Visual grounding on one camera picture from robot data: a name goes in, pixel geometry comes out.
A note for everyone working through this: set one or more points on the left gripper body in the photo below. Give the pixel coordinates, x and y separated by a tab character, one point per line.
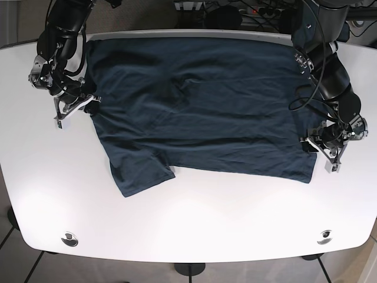
331	141

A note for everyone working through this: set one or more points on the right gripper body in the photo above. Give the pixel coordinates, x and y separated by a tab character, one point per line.
66	105

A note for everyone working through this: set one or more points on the dark teal T-shirt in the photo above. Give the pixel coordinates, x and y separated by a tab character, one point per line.
216	104

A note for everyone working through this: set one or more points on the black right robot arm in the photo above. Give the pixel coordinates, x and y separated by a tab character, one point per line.
64	22

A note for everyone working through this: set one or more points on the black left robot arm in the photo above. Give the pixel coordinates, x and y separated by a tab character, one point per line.
316	26

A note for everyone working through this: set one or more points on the right chrome table grommet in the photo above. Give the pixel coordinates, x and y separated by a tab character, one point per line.
325	237

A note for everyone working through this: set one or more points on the chrome table grommet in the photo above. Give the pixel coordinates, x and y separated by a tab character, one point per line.
325	237
69	239

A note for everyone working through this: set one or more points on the left chrome table grommet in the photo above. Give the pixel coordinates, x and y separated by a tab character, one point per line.
69	239

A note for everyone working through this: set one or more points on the front black table foot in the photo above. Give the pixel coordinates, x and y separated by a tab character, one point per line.
187	269

